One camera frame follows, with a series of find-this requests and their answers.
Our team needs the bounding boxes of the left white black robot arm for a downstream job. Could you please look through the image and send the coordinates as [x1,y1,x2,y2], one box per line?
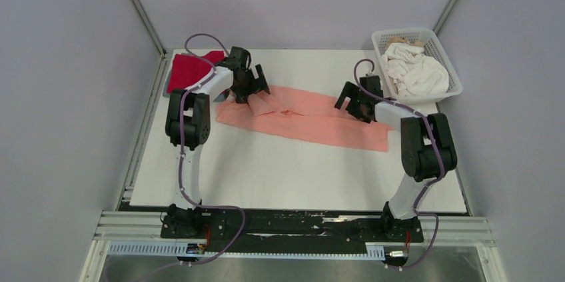
[161,47,269,239]

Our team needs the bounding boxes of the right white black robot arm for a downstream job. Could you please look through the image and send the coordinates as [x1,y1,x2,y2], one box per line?
[334,76,458,241]

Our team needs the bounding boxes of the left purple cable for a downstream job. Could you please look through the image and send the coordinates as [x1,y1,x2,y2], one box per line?
[176,33,247,267]

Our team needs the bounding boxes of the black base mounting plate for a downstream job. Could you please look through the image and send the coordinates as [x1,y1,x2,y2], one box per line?
[157,208,424,252]

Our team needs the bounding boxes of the folded grey blue t shirt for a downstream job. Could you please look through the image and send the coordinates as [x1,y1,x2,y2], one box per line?
[163,54,186,97]

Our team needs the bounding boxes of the folded red t shirt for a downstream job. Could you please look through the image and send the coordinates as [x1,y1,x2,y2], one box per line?
[171,51,225,94]

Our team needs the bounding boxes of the crumpled white t shirt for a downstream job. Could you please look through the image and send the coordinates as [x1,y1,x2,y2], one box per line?
[382,42,449,98]

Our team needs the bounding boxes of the salmon pink t shirt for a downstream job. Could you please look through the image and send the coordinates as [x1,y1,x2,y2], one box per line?
[215,86,391,152]

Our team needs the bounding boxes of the white plastic laundry basket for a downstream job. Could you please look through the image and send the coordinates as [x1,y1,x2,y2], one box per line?
[371,27,463,105]

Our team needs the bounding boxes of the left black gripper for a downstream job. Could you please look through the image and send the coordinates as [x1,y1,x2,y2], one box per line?
[233,66,271,105]

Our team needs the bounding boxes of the aluminium frame rail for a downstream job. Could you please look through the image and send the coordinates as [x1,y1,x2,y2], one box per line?
[79,211,505,281]

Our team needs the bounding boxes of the beige garment in basket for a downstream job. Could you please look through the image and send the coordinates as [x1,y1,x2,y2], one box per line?
[385,36,425,49]

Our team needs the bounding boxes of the white slotted cable duct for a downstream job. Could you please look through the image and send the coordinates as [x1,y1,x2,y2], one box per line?
[107,241,386,261]

